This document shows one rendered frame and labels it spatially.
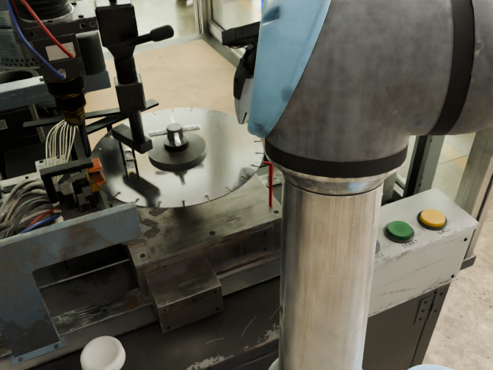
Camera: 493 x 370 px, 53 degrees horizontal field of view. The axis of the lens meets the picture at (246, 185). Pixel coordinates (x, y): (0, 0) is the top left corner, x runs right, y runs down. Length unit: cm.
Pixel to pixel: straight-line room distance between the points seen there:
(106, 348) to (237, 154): 41
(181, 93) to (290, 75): 125
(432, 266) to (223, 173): 40
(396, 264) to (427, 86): 54
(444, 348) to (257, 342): 109
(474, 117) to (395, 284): 56
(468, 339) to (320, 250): 154
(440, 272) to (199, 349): 45
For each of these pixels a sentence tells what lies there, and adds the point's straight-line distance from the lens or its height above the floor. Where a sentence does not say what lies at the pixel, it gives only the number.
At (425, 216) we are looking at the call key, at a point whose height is 91.
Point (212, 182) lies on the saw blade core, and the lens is 87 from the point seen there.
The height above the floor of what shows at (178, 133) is 100.
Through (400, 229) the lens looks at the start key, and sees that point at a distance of 87.
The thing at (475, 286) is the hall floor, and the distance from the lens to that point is 210.
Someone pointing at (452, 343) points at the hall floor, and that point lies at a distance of 190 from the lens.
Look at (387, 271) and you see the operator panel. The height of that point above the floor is 86.
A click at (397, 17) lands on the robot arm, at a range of 36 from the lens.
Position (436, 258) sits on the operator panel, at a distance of 93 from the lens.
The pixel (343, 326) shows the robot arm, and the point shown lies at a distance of 47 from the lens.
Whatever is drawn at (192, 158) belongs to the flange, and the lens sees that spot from 92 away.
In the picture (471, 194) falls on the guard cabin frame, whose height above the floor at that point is 92.
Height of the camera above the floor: 149
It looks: 39 degrees down
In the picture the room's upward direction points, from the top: 2 degrees counter-clockwise
